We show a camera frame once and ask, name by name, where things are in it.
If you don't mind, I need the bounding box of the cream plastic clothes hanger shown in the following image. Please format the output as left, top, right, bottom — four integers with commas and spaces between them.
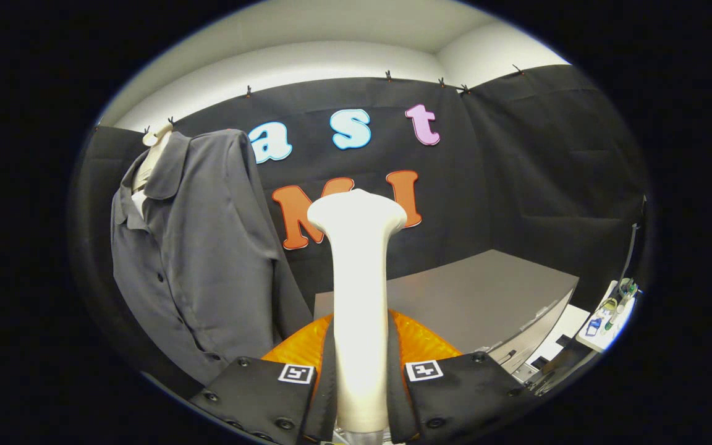
132, 122, 174, 192

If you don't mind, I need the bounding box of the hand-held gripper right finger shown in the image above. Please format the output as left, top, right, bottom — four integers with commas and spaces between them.
386, 309, 539, 445

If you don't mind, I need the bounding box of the dark grey button shirt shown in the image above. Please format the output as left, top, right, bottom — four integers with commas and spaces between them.
111, 129, 313, 387

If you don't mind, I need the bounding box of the grey drawer cabinet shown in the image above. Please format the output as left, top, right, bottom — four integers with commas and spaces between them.
313, 249, 580, 378

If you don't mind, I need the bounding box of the white garment steamer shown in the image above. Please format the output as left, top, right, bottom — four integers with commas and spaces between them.
307, 189, 408, 445

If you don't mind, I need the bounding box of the white side table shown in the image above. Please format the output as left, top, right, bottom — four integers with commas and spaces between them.
577, 278, 641, 353

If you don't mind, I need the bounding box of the thin dark stand pole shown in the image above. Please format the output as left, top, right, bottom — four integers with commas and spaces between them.
617, 197, 648, 291

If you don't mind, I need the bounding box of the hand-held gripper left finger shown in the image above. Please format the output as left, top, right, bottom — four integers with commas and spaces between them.
189, 312, 338, 445

